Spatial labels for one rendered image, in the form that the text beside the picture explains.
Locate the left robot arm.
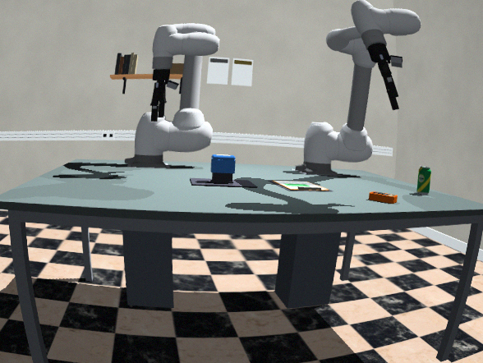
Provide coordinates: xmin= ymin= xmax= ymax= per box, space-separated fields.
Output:
xmin=296 ymin=0 xmax=421 ymax=175

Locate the dark grey clipboard with white form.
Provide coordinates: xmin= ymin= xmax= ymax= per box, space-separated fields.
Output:
xmin=269 ymin=181 xmax=331 ymax=191

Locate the green drink can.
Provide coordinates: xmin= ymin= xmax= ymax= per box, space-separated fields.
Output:
xmin=416 ymin=166 xmax=431 ymax=195

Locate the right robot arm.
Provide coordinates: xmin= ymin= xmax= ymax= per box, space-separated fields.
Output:
xmin=125 ymin=23 xmax=219 ymax=168

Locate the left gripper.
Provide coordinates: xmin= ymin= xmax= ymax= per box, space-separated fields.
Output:
xmin=368 ymin=43 xmax=399 ymax=110

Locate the orange digital multimeter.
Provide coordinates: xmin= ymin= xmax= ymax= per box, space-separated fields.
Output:
xmin=369 ymin=191 xmax=398 ymax=204

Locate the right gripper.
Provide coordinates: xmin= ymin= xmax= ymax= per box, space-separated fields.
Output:
xmin=150 ymin=69 xmax=170 ymax=122

